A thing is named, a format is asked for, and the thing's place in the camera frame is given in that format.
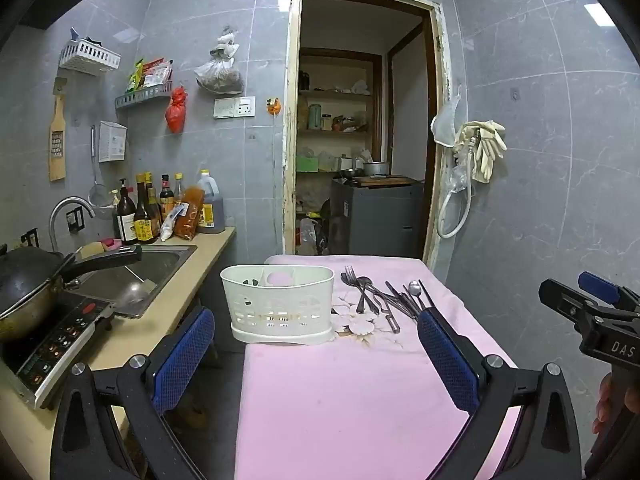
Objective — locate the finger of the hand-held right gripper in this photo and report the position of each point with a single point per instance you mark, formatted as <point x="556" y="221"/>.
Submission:
<point x="565" y="300"/>
<point x="597" y="284"/>

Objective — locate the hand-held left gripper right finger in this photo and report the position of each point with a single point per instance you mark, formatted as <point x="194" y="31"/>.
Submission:
<point x="447" y="360"/>

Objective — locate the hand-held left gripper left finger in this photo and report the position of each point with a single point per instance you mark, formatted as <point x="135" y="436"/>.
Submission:
<point x="182" y="360"/>

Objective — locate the dark chopstick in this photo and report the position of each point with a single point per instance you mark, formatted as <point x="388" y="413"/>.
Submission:
<point x="426" y="292"/>

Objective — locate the white plastic utensil caddy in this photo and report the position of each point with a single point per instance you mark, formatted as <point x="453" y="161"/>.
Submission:
<point x="277" y="320"/>

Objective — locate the person's right hand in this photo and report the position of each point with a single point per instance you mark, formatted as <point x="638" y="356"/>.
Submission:
<point x="607" y="402"/>

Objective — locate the stainless steel sink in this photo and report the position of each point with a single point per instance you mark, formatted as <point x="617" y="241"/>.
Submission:
<point x="140" y="272"/>

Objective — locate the pink floral tablecloth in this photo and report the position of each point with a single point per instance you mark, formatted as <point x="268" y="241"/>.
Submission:
<point x="350" y="400"/>

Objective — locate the induction cooker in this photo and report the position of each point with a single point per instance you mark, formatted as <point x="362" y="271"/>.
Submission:
<point x="55" y="347"/>

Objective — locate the pink scouring pad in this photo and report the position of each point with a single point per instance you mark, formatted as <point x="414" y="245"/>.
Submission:
<point x="112" y="244"/>

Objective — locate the white and blue packet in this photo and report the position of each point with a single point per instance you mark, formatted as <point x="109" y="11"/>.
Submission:
<point x="172" y="219"/>

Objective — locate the yellow sponge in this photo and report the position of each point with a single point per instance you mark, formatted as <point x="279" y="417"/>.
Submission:
<point x="92" y="250"/>

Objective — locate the sauce bottle with red-yellow label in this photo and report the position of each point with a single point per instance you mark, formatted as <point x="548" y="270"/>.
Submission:
<point x="143" y="220"/>

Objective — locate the orange spice packet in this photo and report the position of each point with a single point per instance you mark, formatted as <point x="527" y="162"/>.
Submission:
<point x="190" y="212"/>

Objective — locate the dark bottle with black top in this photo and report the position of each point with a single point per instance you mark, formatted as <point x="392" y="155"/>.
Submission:
<point x="126" y="215"/>

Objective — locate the large oil jug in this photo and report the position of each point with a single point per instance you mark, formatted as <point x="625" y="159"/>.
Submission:
<point x="209" y="205"/>

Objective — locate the grey cabinet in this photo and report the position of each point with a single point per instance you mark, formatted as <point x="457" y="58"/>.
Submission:
<point x="375" y="220"/>

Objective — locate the brown bottle with yellow cap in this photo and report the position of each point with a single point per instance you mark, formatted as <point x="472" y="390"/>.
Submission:
<point x="152" y="200"/>

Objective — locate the dark sauce bottle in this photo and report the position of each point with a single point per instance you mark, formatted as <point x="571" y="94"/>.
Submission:
<point x="166" y="194"/>

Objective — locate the cream rubber gloves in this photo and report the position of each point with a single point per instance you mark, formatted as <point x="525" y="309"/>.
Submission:
<point x="485" y="150"/>

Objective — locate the black wok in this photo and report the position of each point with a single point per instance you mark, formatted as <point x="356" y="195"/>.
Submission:
<point x="30" y="280"/>

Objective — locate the clear bottle with yellow cap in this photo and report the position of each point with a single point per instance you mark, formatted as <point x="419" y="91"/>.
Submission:
<point x="179" y="185"/>

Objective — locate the metal mesh strainer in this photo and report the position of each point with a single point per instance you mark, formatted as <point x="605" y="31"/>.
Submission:
<point x="99" y="192"/>

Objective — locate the wooden cutting board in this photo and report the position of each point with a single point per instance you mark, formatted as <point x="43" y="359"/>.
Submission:
<point x="387" y="180"/>

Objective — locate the chrome faucet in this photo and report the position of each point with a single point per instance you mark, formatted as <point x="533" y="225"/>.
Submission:
<point x="70" y="203"/>

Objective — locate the metal pot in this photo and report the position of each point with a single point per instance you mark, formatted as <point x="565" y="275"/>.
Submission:
<point x="376" y="168"/>

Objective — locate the hanging clear plastic bag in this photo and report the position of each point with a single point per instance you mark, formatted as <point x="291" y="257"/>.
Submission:
<point x="445" y="127"/>

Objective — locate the red plastic bag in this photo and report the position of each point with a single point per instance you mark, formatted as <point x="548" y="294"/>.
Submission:
<point x="176" y="110"/>

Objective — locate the wooden grater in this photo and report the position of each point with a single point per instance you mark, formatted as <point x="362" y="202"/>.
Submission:
<point x="57" y="140"/>

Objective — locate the clear bag of dried goods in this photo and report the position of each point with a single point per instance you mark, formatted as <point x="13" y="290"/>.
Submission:
<point x="220" y="77"/>

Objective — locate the green seasoning packet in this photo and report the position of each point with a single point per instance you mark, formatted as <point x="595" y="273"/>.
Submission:
<point x="136" y="74"/>

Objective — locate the red seasoning packet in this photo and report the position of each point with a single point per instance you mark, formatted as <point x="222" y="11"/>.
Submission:
<point x="157" y="71"/>

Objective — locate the wooden storage shelf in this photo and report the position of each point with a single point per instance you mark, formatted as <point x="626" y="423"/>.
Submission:
<point x="335" y="92"/>

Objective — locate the black wall socket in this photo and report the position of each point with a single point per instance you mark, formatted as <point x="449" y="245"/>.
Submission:
<point x="30" y="237"/>
<point x="75" y="219"/>

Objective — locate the white wall box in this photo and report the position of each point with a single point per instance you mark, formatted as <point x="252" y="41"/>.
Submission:
<point x="112" y="141"/>

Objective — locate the white wall socket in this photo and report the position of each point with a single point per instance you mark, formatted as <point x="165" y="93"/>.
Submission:
<point x="245" y="106"/>

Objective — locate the grey wall rack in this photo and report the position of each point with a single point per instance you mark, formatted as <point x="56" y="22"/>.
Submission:
<point x="142" y="99"/>

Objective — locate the orange wall hook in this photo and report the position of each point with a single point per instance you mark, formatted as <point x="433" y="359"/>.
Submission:
<point x="272" y="105"/>

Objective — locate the wooden door frame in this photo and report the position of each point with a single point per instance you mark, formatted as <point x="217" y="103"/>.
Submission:
<point x="290" y="110"/>

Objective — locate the white wall basket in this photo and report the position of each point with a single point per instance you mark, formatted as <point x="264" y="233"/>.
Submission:
<point x="90" y="57"/>

